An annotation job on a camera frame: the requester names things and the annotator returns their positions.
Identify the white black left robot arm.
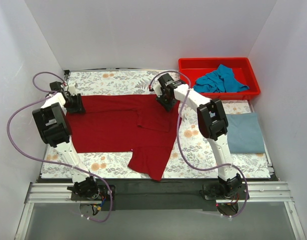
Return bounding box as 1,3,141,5
32,92,100,200

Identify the floral patterned table mat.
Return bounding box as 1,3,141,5
40,70,274,179

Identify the teal crumpled t shirt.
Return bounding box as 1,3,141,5
193,64,250,93

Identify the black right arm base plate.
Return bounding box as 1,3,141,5
200,181,247,201

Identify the red plastic bin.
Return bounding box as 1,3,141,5
178,57,261,101

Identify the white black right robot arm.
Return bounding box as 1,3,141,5
149,80,243,198

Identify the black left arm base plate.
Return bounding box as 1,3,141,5
70,184,116,201

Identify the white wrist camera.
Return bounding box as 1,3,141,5
65,83,78,96
149,81,163,97

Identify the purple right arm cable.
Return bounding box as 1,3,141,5
149,70,251,219

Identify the red t shirt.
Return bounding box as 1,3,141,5
66,94,179,181

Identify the folded grey-blue t shirt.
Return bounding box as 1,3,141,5
226,112,265,154

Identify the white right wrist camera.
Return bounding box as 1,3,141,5
149,81,163,97

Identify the aluminium frame rail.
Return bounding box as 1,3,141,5
26,181,294,203

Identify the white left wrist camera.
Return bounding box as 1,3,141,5
65,83,78,96

